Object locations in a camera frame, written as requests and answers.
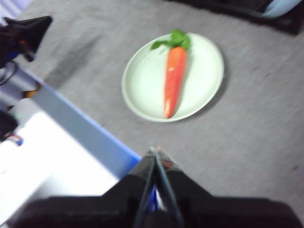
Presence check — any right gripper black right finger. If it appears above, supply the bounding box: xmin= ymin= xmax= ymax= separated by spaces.
xmin=154 ymin=146 xmax=300 ymax=228

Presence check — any blue plate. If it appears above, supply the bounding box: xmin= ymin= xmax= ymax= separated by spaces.
xmin=261 ymin=0 xmax=297 ymax=19

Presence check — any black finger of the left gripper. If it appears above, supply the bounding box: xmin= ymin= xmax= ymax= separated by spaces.
xmin=3 ymin=15 xmax=53 ymax=56

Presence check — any orange carrot with green leaves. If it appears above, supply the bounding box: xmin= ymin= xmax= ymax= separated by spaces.
xmin=150 ymin=28 xmax=192 ymax=119

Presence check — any black plate rack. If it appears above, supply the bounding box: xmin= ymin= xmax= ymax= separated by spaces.
xmin=166 ymin=0 xmax=304 ymax=36

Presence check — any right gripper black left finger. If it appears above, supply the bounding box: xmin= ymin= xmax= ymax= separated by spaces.
xmin=11 ymin=146 xmax=157 ymax=228

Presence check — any green plate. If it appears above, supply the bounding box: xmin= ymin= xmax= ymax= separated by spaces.
xmin=121 ymin=32 xmax=225 ymax=123

